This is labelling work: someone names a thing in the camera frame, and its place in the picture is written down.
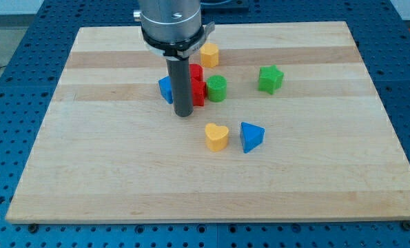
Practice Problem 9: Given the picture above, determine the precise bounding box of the blue cube block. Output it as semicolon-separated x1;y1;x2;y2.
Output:
158;76;173;104

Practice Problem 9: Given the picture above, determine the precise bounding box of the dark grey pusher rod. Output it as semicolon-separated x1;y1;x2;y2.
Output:
166;59;194;117

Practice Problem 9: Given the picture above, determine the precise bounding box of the wooden board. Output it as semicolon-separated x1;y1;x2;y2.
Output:
6;21;410;224

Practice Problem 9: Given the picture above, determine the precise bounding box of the yellow heart block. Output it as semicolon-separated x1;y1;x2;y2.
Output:
205;123;229;152

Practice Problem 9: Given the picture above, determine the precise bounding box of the yellow hexagon block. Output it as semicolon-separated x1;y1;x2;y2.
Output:
200;43;219;68

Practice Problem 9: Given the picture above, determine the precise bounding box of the green cylinder block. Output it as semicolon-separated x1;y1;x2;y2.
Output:
206;75;227;102

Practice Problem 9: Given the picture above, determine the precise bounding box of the blue triangle block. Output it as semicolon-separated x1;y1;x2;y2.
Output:
240;122;265;154

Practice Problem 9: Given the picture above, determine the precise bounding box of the green star block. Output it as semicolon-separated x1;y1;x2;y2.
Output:
258;65;285;95

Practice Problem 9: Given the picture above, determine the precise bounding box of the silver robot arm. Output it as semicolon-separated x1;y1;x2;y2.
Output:
133;0;215;61

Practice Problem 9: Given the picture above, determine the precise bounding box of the red star block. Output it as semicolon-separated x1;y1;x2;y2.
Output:
191;78;206;106

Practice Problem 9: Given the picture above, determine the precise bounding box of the red block behind rod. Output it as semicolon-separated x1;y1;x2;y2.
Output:
189;63;203;81

